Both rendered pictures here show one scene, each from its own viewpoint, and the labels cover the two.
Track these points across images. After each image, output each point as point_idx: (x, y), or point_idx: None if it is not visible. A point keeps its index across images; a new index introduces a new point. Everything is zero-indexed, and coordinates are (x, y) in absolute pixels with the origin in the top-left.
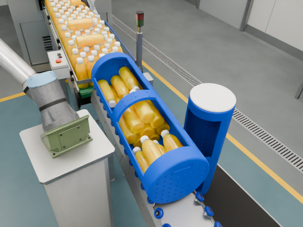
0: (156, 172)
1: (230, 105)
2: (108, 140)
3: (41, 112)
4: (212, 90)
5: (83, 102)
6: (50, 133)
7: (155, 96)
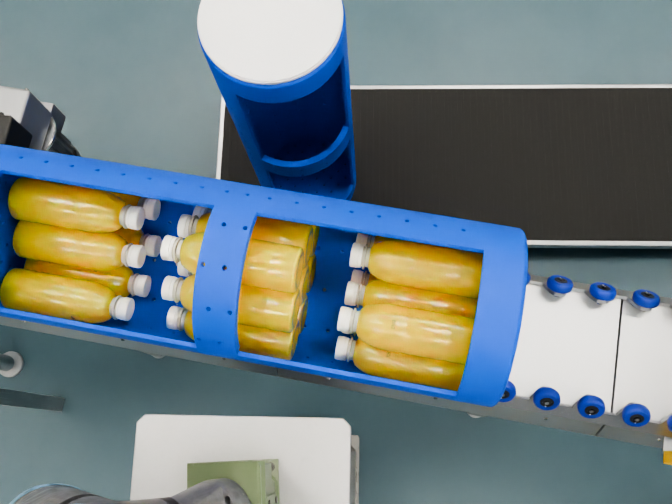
0: (496, 376)
1: (332, 0)
2: (304, 419)
3: None
4: (247, 0)
5: None
6: None
7: (247, 206)
